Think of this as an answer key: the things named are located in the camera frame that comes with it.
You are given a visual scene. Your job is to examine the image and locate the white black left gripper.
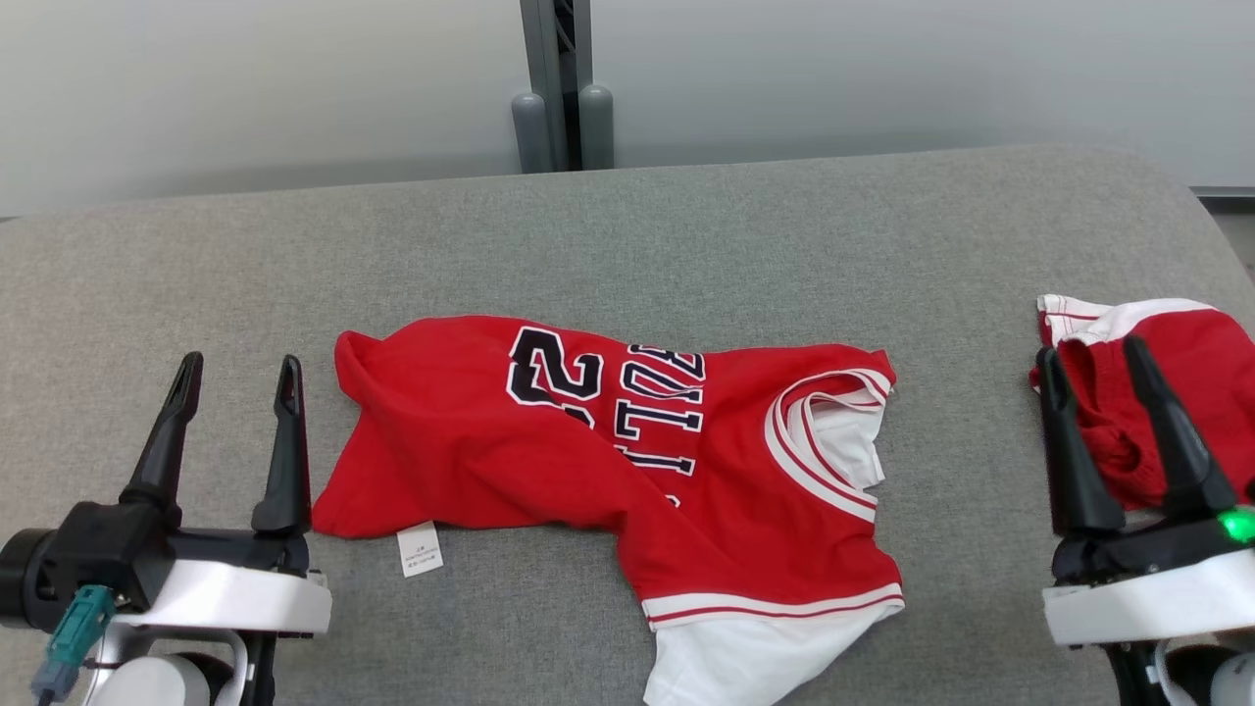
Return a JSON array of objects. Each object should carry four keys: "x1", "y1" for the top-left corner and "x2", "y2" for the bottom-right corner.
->
[{"x1": 110, "y1": 351, "x2": 333, "y2": 640}]

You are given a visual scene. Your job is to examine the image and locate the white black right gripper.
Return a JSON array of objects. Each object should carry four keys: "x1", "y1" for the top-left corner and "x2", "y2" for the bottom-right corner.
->
[{"x1": 1035, "y1": 334, "x2": 1255, "y2": 648}]

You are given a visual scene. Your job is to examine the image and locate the red shorts with white stripe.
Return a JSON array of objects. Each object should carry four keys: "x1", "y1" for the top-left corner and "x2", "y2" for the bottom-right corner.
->
[{"x1": 1029, "y1": 293, "x2": 1255, "y2": 512}]

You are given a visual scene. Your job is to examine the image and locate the red basketball jersey white trim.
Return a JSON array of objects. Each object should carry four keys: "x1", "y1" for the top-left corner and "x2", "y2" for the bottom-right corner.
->
[{"x1": 311, "y1": 314, "x2": 906, "y2": 706}]

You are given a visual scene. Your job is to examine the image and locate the grey partition post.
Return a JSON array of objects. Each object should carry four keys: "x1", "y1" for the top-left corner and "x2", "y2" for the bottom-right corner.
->
[{"x1": 510, "y1": 0, "x2": 617, "y2": 176}]

